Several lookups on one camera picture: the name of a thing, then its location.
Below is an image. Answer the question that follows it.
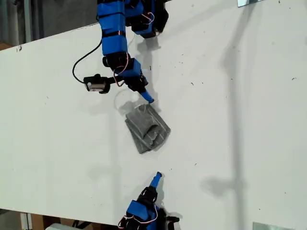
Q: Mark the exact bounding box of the grey striped square towel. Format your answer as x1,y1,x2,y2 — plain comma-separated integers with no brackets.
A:
124,103,172,155

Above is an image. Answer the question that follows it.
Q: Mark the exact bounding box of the white plastic container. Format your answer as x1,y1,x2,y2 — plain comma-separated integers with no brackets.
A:
45,222,74,230

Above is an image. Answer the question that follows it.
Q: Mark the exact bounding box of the white metal post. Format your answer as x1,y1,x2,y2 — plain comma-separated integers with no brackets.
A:
20,212,33,230

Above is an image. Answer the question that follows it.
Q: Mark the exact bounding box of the camera black cable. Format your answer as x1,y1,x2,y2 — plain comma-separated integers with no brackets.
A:
72,39,104,84

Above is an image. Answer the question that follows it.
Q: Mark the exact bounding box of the arm red white wire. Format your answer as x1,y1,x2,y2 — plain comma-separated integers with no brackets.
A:
113,57,130,88
118,205,159,227

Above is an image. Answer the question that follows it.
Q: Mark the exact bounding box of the brown cardboard box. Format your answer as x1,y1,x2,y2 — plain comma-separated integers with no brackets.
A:
31,213,72,230

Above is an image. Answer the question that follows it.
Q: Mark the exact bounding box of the grey metal post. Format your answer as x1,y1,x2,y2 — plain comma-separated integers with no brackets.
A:
23,0,33,45

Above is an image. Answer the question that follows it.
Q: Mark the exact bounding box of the camera black stalk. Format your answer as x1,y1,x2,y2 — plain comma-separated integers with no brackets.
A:
105,76,126,87
157,208,169,220

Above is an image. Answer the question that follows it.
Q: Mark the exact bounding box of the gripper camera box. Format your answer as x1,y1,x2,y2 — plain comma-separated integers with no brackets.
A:
83,74,111,95
165,215,181,230

